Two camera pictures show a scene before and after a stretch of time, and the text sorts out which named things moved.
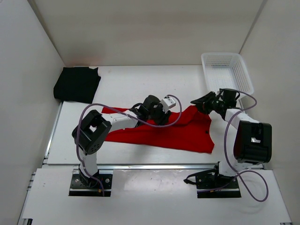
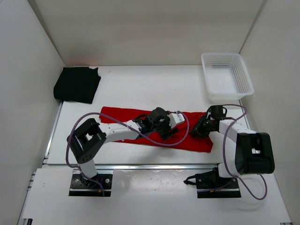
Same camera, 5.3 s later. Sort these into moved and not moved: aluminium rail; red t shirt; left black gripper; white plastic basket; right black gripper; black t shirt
Moved: right black gripper; left black gripper
Not moved: black t shirt; aluminium rail; red t shirt; white plastic basket
